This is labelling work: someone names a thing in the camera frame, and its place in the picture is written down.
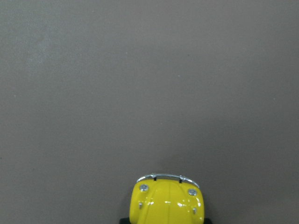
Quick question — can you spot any yellow beetle toy car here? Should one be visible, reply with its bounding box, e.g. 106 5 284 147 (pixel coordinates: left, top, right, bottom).
119 174 212 224

